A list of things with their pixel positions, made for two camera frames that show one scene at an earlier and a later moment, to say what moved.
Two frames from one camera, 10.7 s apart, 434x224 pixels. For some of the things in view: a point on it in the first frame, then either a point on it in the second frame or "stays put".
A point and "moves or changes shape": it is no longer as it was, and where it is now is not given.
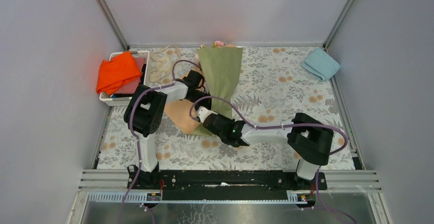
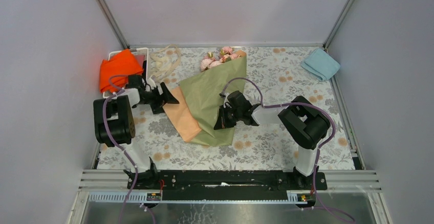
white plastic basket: [125, 99] stays put
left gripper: [208, 99] → [158, 107]
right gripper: [230, 120] → [222, 122]
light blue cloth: [321, 64] stays put
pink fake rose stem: [219, 43] → [226, 51]
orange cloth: [112, 73] stays put
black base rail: [227, 185] stays put
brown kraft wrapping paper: [180, 111] moves or changes shape
